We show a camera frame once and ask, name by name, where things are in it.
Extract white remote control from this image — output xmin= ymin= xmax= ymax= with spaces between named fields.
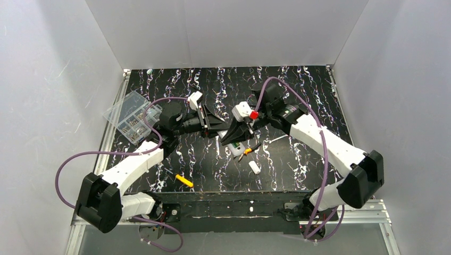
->
xmin=218 ymin=130 xmax=246 ymax=157

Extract white battery cover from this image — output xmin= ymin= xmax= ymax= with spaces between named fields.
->
xmin=248 ymin=161 xmax=261 ymax=175

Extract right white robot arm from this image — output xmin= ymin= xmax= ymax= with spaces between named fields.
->
xmin=220 ymin=80 xmax=384 ymax=211

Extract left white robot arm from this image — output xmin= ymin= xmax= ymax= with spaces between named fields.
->
xmin=75 ymin=102 xmax=229 ymax=233

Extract clear plastic screw box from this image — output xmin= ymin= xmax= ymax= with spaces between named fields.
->
xmin=103 ymin=91 xmax=162 ymax=145

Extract orange handled pliers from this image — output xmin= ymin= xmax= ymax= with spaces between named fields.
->
xmin=238 ymin=142 xmax=262 ymax=162

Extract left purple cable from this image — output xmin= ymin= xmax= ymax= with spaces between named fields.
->
xmin=55 ymin=97 xmax=184 ymax=253

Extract purple cable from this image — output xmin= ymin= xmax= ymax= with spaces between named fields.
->
xmin=55 ymin=97 xmax=184 ymax=253
xmin=254 ymin=76 xmax=345 ymax=241

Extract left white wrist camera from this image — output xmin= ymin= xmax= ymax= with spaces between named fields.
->
xmin=187 ymin=91 xmax=203 ymax=110

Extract yellow handled screwdriver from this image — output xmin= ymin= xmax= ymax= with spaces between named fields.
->
xmin=165 ymin=168 xmax=194 ymax=188

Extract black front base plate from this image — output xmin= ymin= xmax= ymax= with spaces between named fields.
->
xmin=155 ymin=191 xmax=339 ymax=235

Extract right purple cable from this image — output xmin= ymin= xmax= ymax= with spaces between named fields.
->
xmin=254 ymin=76 xmax=345 ymax=241

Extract aluminium frame rail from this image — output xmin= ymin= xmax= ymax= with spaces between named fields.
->
xmin=300 ymin=199 xmax=400 ymax=254

